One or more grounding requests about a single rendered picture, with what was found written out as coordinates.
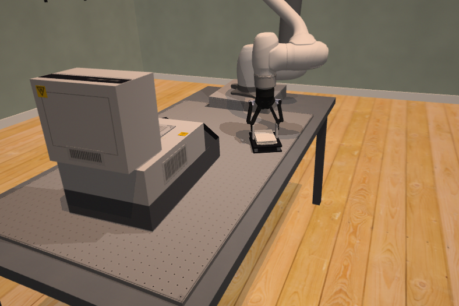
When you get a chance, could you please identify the beige lab instrument with lid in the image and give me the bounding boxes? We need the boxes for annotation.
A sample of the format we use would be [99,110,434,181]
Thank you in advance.
[30,68,220,231]

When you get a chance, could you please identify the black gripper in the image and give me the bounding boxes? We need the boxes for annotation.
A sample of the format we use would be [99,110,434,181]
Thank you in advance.
[246,87,284,140]

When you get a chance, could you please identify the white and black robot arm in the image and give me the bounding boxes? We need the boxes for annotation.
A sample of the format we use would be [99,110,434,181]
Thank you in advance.
[231,0,329,99]

